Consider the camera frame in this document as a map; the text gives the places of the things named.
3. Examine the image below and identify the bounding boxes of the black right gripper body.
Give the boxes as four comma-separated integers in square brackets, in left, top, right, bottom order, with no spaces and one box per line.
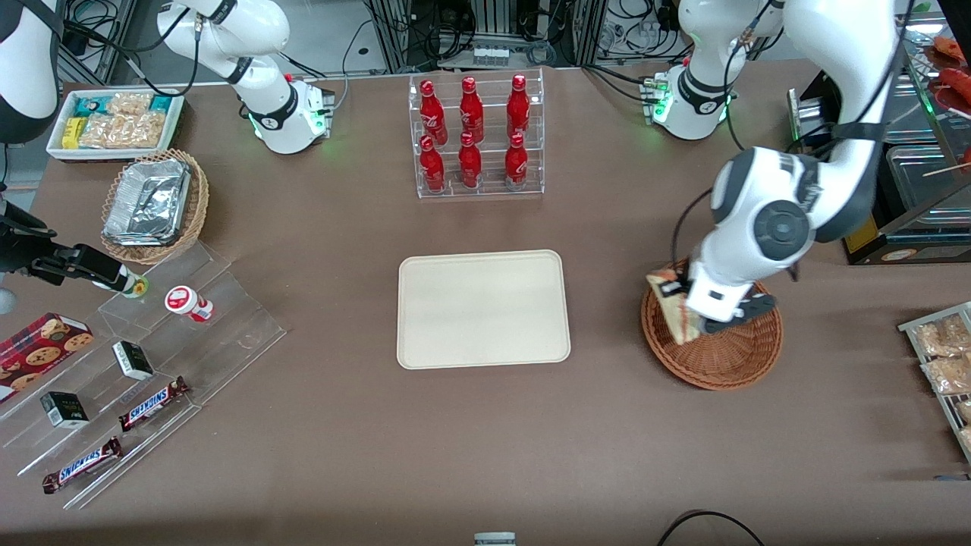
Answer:
[0,199,77,278]

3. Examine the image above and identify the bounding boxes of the triangle sandwich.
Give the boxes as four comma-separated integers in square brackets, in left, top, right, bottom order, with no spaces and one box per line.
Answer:
[646,266,705,347]

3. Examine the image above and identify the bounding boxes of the round brown wicker basket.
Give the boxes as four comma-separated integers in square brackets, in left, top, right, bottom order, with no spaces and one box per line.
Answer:
[641,258,784,391]

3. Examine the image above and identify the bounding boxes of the light wicker basket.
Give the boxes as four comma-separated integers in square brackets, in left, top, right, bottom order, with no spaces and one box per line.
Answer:
[100,149,210,265]

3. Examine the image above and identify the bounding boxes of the beige rectangular tray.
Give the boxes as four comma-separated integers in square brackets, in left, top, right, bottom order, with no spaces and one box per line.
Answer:
[397,249,572,371]

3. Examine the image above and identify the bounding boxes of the stacked aluminium foil trays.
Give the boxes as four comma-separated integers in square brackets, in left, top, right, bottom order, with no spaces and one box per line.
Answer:
[103,158,191,246]

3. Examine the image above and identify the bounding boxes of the red cookie box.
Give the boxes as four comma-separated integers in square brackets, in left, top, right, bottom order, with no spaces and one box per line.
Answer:
[0,312,95,403]

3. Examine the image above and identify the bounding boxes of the red white yogurt bottle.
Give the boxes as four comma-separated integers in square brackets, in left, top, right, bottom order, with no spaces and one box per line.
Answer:
[165,285,215,325]

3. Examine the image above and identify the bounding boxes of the small black box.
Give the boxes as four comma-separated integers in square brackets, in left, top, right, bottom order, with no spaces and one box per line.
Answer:
[112,340,156,381]
[40,391,90,430]

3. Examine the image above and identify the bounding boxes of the white snack bin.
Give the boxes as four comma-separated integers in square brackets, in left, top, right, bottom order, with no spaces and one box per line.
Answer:
[46,89,186,162]

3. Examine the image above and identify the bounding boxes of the large clear cracker bag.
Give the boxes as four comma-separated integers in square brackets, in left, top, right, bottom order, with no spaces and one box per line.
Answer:
[79,111,168,149]

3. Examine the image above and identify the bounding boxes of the clear acrylic stepped stand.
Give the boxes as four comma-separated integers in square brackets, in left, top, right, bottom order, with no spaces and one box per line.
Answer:
[0,241,288,510]

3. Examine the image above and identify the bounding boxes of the Snickers chocolate bar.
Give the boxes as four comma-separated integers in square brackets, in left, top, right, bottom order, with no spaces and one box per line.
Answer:
[42,436,124,495]
[118,376,191,434]

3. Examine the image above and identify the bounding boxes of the small clear cracker bag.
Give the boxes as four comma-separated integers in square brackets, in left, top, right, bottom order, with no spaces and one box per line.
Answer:
[106,92,156,117]

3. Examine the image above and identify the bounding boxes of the red cola bottle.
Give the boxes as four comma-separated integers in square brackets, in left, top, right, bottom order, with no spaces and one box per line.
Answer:
[507,74,532,140]
[420,80,449,146]
[458,132,484,190]
[460,77,486,144]
[504,133,529,191]
[420,136,447,193]

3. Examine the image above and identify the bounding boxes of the clear acrylic bottle rack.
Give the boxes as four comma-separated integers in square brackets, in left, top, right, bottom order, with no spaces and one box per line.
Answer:
[408,67,545,200]

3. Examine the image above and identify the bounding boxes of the metal wire rack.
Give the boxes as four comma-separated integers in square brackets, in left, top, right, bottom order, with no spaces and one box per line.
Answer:
[898,301,971,465]

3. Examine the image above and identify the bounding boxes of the black cable loop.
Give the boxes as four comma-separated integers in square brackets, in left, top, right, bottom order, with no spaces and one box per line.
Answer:
[656,510,767,546]

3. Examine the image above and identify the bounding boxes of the aluminium equipment frame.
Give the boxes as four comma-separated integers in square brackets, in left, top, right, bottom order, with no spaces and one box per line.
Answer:
[364,0,608,74]

